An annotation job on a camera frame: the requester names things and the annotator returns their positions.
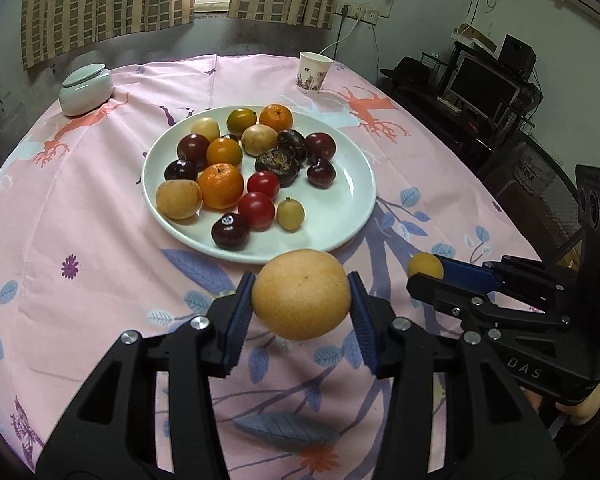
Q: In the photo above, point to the white lidded ceramic jar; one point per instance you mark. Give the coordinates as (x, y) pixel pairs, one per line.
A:
(87, 92)

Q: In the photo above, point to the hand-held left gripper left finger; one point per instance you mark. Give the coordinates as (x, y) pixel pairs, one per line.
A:
(237, 325)

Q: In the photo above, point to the red cherry tomato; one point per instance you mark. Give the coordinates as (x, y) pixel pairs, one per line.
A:
(256, 209)
(263, 184)

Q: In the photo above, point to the dark water chestnut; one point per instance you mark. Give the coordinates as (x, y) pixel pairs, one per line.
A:
(292, 145)
(276, 164)

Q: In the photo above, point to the black computer desk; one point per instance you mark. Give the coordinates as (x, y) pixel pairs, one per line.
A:
(455, 130)

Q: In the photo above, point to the white oval plate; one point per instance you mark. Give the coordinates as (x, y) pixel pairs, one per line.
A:
(340, 200)

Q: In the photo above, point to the black speaker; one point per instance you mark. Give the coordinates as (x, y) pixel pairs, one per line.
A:
(517, 55)

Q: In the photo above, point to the person's right hand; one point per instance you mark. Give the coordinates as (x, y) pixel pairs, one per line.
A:
(587, 405)

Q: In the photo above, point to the pink floral tablecloth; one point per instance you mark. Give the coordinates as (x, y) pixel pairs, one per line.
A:
(80, 200)

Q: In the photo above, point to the black hat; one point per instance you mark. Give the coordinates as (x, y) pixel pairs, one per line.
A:
(410, 72)

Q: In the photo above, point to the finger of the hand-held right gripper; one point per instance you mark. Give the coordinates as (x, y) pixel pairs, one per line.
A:
(465, 272)
(445, 292)

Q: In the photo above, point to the pale yellow round fruit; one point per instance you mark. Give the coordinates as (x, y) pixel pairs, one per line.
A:
(205, 129)

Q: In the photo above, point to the green-yellow tomato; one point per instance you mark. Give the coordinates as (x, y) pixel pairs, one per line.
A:
(241, 120)

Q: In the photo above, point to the white wall socket strip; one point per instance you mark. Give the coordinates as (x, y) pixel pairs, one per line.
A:
(360, 12)

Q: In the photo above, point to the striped pepino melon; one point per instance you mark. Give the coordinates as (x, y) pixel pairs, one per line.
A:
(178, 199)

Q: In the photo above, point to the red plum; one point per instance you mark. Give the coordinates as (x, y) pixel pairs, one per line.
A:
(192, 149)
(320, 146)

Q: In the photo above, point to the computer monitor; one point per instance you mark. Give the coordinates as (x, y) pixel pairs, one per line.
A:
(480, 85)

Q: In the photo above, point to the wide checked curtain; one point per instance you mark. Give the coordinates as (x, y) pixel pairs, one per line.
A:
(105, 5)

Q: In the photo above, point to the large tan-yellow fruit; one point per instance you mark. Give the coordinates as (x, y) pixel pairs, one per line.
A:
(302, 294)

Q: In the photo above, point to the printed paper cup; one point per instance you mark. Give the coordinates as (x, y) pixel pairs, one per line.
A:
(312, 72)

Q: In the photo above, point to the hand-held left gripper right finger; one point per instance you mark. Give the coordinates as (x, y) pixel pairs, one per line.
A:
(365, 325)

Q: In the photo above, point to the tan box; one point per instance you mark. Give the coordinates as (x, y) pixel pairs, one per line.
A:
(475, 37)

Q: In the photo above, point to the orange tangerine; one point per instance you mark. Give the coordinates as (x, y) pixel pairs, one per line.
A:
(221, 186)
(276, 118)

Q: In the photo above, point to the dark red cherry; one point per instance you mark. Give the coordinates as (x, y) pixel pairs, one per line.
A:
(180, 170)
(321, 172)
(230, 232)
(232, 136)

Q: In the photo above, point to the small yellow loquat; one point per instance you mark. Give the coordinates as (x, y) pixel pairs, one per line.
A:
(290, 213)
(425, 265)

